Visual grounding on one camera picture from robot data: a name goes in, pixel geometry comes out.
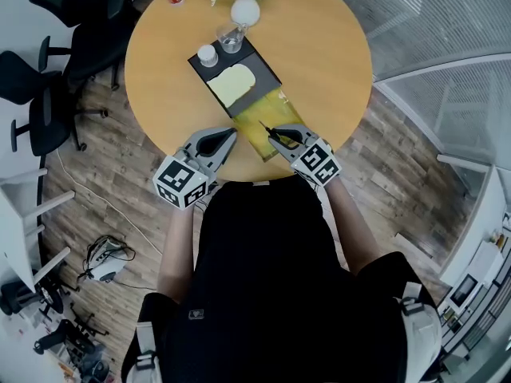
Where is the black tray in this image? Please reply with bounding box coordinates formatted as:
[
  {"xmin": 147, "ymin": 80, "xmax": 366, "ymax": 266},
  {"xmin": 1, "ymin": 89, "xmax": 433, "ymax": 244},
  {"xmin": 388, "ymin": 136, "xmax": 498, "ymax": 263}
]
[{"xmin": 187, "ymin": 36, "xmax": 311, "ymax": 163}]

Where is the person's black shirt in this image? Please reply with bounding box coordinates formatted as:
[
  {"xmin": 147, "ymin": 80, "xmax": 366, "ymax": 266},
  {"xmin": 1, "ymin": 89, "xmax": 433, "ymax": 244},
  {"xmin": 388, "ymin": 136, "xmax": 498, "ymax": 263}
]
[{"xmin": 121, "ymin": 180, "xmax": 440, "ymax": 383}]

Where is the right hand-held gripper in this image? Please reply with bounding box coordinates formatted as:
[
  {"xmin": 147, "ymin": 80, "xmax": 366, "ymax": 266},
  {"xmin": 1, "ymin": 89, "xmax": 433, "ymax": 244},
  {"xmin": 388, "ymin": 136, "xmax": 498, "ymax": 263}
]
[{"xmin": 267, "ymin": 122, "xmax": 343, "ymax": 193}]

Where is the white harness strap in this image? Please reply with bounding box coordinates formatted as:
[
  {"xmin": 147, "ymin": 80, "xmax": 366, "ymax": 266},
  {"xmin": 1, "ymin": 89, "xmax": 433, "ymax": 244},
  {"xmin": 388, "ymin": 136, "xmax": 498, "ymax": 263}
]
[
  {"xmin": 398, "ymin": 281, "xmax": 444, "ymax": 383},
  {"xmin": 133, "ymin": 320, "xmax": 163, "ymax": 383}
]

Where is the white floor cable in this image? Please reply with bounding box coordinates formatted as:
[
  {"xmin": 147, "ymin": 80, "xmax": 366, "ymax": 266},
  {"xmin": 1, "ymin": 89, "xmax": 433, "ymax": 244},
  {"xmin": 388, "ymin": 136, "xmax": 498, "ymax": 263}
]
[{"xmin": 55, "ymin": 148, "xmax": 164, "ymax": 255}]

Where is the slice of white bread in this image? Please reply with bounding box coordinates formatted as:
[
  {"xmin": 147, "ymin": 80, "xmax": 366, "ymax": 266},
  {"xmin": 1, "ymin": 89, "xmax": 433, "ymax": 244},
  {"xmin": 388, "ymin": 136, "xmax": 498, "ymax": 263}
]
[{"xmin": 206, "ymin": 63, "xmax": 256, "ymax": 106}]

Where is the white round floor device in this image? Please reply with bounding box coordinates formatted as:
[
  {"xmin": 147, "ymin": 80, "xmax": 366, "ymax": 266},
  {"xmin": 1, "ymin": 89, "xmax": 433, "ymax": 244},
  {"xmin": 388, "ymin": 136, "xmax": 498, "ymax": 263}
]
[{"xmin": 77, "ymin": 235, "xmax": 137, "ymax": 283}]

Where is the clear glass mug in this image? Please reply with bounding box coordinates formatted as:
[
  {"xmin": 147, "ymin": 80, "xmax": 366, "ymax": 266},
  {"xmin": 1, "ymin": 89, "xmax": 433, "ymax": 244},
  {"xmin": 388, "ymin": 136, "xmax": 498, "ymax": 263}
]
[{"xmin": 216, "ymin": 22, "xmax": 249, "ymax": 54}]

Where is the person's right forearm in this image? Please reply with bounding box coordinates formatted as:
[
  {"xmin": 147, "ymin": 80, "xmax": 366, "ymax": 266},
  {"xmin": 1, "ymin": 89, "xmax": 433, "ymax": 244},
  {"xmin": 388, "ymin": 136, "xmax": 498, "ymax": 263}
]
[{"xmin": 325, "ymin": 176, "xmax": 386, "ymax": 274}]

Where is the person's left forearm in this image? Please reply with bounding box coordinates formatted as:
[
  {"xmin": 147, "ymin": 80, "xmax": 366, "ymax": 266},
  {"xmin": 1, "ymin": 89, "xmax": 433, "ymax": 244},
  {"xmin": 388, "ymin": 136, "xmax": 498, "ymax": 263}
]
[{"xmin": 156, "ymin": 207, "xmax": 200, "ymax": 305}]

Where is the white desk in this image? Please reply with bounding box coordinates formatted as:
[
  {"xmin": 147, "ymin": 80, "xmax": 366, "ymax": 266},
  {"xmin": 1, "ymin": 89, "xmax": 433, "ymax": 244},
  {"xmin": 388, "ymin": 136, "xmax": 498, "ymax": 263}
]
[
  {"xmin": 434, "ymin": 153, "xmax": 511, "ymax": 286},
  {"xmin": 0, "ymin": 168, "xmax": 77, "ymax": 291}
]

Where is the white cup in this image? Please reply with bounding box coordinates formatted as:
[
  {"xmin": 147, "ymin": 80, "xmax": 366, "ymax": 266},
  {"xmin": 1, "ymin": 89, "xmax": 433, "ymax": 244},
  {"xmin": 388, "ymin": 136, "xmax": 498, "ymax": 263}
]
[{"xmin": 196, "ymin": 45, "xmax": 219, "ymax": 68}]

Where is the round wooden table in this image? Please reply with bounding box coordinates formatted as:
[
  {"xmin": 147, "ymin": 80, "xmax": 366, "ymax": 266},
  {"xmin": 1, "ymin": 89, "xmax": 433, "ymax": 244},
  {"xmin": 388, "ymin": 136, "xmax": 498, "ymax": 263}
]
[{"xmin": 124, "ymin": 0, "xmax": 374, "ymax": 183}]

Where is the white appliance with dark window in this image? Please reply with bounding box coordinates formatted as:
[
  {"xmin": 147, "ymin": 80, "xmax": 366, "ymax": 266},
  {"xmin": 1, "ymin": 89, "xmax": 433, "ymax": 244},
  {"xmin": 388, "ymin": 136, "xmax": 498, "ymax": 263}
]
[{"xmin": 449, "ymin": 273, "xmax": 480, "ymax": 310}]

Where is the black office chair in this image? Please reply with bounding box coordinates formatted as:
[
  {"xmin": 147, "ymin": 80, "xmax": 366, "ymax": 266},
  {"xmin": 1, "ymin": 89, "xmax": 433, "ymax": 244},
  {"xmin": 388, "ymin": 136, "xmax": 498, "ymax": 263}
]
[
  {"xmin": 34, "ymin": 301, "xmax": 111, "ymax": 383},
  {"xmin": 0, "ymin": 261, "xmax": 81, "ymax": 322},
  {"xmin": 0, "ymin": 36, "xmax": 109, "ymax": 153},
  {"xmin": 26, "ymin": 0, "xmax": 133, "ymax": 91}
]

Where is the white vase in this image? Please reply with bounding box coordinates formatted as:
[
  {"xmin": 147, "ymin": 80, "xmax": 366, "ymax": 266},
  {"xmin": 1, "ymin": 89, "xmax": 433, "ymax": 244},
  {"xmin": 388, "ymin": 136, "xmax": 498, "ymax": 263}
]
[{"xmin": 230, "ymin": 0, "xmax": 261, "ymax": 26}]

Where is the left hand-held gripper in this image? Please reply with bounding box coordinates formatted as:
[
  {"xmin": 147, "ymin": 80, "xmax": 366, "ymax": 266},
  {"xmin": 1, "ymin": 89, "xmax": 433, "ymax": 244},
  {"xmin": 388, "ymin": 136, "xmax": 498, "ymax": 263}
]
[{"xmin": 152, "ymin": 127, "xmax": 238, "ymax": 211}]

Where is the black metal rack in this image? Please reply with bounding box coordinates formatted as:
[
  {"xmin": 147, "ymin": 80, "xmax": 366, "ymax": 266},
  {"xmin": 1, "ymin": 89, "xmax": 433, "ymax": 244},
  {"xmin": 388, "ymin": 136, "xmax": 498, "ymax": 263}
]
[{"xmin": 437, "ymin": 249, "xmax": 511, "ymax": 374}]

